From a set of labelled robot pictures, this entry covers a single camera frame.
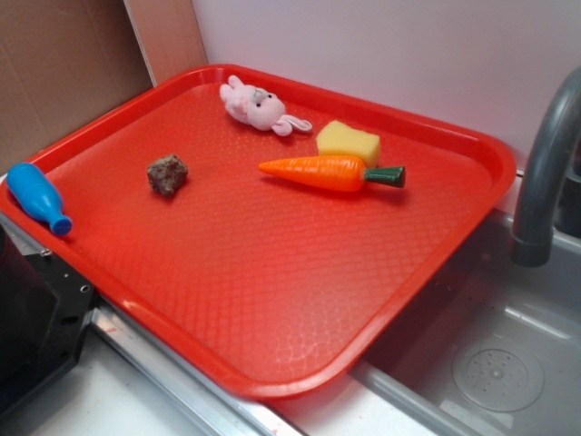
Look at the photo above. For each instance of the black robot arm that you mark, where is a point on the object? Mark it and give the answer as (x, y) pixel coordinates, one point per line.
(45, 310)

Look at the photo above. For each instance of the blue toy bottle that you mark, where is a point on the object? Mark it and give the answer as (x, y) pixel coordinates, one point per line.
(38, 197)

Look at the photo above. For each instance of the red plastic tray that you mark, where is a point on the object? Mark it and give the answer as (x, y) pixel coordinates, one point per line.
(268, 287)

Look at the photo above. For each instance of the orange toy carrot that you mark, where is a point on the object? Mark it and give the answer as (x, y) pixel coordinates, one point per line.
(342, 173)

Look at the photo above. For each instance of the yellow sponge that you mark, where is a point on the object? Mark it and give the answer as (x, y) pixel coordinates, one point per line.
(337, 138)

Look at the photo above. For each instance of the pink plush bunny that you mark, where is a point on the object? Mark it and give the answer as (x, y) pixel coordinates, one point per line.
(259, 108)

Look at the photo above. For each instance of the brown rock chunk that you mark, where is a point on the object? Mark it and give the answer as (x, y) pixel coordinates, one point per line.
(167, 174)

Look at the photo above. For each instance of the grey toy sink basin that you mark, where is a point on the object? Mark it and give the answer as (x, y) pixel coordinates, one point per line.
(487, 347)

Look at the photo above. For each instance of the grey toy faucet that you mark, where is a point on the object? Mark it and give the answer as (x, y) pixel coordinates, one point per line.
(549, 196)

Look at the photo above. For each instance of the brown cardboard panel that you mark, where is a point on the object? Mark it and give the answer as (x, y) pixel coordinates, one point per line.
(65, 63)

